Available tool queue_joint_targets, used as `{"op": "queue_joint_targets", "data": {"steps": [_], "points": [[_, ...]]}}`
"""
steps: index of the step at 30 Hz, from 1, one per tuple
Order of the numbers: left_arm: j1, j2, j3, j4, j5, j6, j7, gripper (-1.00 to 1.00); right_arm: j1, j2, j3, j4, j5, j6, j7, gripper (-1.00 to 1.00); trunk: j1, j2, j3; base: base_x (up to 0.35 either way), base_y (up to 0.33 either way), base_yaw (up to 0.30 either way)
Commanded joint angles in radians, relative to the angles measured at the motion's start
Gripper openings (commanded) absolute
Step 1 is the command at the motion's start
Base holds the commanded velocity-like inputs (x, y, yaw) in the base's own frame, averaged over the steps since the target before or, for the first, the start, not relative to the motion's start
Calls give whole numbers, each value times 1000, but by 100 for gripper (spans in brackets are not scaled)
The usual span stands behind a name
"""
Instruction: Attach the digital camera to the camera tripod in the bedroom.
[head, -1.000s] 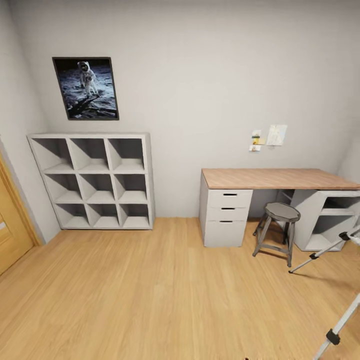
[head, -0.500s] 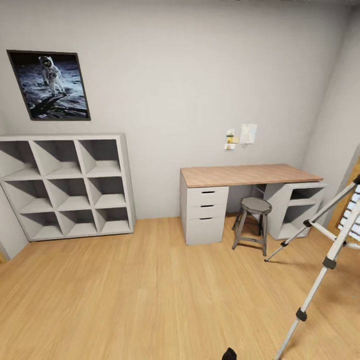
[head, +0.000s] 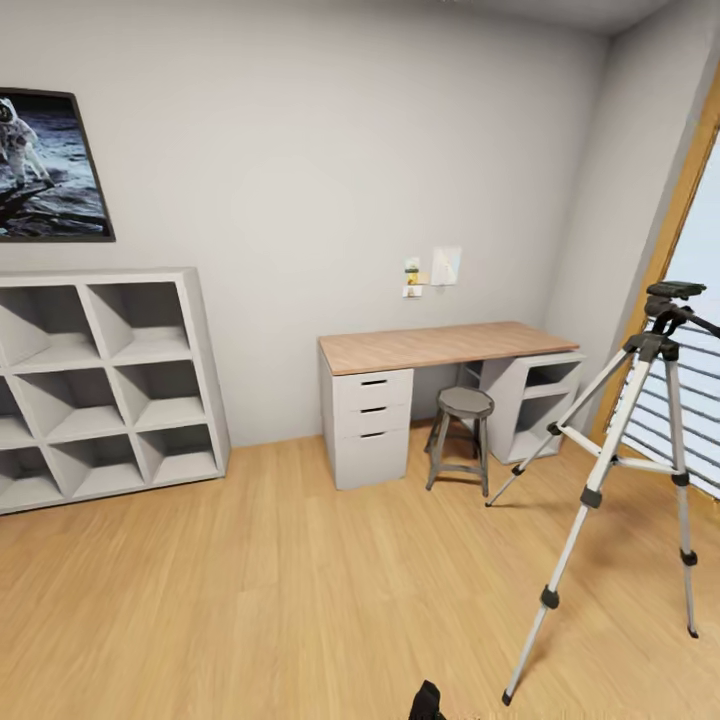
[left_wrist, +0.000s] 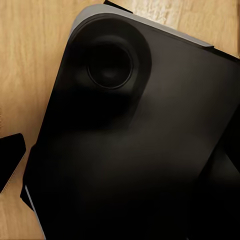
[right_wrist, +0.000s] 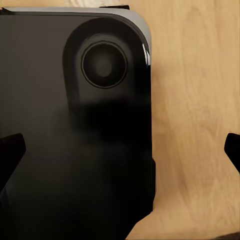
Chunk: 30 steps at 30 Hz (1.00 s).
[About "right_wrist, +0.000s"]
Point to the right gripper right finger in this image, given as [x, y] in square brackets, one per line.
[232, 149]

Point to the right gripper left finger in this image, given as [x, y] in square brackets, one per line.
[12, 150]

